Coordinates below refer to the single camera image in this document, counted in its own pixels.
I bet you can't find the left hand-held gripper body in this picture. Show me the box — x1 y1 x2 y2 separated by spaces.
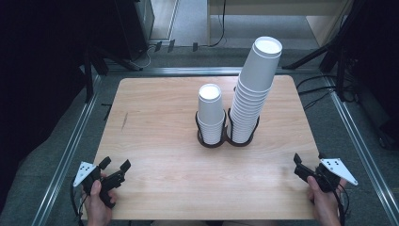
73 161 126 209

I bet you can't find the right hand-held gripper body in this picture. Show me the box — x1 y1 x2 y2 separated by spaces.
294 157 359 193

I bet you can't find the black double cup holder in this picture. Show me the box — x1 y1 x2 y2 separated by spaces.
195 86 261 149

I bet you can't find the tall stack of white cups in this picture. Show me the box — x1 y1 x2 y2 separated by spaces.
230 36 283 144

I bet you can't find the person's left hand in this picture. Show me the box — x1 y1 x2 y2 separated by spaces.
82 179 118 226

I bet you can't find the person's right hand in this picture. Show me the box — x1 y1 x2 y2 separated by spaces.
306 175 347 226

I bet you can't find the black floor tape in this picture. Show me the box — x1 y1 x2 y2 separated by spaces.
101 103 113 121

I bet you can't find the black tripod stand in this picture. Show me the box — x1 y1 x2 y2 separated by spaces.
281 0 365 102
83 46 144 105

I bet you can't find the short stack of white cups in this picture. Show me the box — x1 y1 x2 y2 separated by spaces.
197 83 226 145

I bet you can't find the dark curtain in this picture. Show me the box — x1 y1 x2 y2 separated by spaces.
0 0 120 215

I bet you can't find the black cabinet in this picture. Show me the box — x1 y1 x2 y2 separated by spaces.
114 0 155 61

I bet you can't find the light wooden shelf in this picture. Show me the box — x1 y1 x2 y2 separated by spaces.
206 0 356 48

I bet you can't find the aluminium frame rail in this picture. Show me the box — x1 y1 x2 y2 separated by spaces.
106 66 327 77
323 74 399 226
31 74 102 226

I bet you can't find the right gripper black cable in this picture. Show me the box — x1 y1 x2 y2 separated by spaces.
326 175 351 226

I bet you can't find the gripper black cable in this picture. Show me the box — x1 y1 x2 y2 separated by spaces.
326 175 351 226
70 177 87 226

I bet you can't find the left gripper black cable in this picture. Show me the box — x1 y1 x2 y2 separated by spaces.
70 177 87 226

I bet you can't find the black floor cable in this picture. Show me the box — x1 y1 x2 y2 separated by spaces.
303 90 334 111
295 74 328 90
297 86 334 96

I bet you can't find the white cable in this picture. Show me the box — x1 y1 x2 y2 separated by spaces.
131 43 158 72

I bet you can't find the black hanging cable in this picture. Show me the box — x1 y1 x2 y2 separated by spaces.
208 0 228 48

